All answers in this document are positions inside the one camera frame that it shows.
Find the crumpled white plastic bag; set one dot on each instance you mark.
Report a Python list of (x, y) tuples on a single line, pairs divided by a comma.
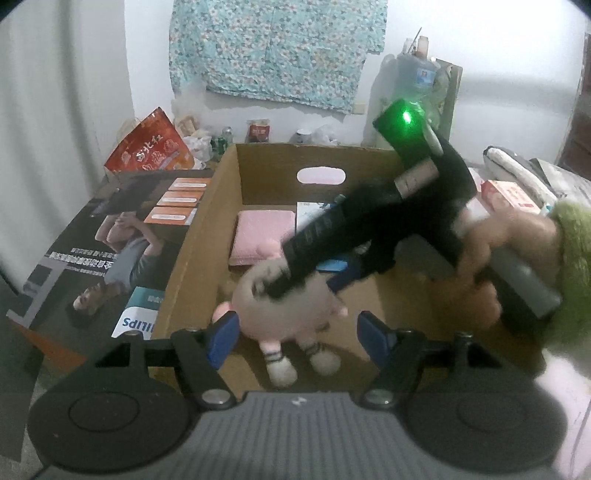
[(196, 141)]

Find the red and white tissue pack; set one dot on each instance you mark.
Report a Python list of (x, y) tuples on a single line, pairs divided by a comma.
[(508, 194)]

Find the white curtain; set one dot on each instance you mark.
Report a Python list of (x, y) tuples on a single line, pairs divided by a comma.
[(55, 138)]

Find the wooden chair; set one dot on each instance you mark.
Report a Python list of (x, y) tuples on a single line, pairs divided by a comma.
[(455, 92)]

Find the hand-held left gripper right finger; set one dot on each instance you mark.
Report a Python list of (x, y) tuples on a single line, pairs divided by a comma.
[(374, 339)]

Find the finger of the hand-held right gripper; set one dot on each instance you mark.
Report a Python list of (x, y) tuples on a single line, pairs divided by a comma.
[(314, 249), (339, 272)]

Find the brown wooden door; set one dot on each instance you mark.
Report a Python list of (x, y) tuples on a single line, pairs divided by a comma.
[(577, 138)]

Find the person's right forearm green sleeve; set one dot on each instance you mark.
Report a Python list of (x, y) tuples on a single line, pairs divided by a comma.
[(575, 267)]

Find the red jar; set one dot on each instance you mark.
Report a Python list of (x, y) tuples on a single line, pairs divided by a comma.
[(259, 131)]

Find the brown cardboard box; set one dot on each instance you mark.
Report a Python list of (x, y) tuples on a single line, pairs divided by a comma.
[(277, 175)]

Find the plaid cloth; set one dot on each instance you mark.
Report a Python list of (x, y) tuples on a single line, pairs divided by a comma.
[(565, 180)]

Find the large water bottle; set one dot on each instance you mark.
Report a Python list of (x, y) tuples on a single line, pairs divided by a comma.
[(422, 78)]

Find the floral wall cloth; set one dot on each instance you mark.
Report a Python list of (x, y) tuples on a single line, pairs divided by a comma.
[(277, 46)]

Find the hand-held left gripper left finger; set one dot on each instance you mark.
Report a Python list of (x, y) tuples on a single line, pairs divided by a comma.
[(224, 339)]

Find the blue and white box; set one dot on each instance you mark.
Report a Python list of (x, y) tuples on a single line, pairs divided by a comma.
[(308, 214)]

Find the red snack bag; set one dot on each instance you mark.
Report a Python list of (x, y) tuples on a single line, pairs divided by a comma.
[(147, 147)]

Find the person's right hand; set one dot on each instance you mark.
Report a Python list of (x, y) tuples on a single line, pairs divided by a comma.
[(480, 240)]

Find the rolled checked blanket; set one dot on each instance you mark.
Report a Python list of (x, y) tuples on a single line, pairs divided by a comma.
[(512, 166)]

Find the pink plush toy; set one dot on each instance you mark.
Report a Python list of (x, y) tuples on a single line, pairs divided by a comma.
[(286, 318)]

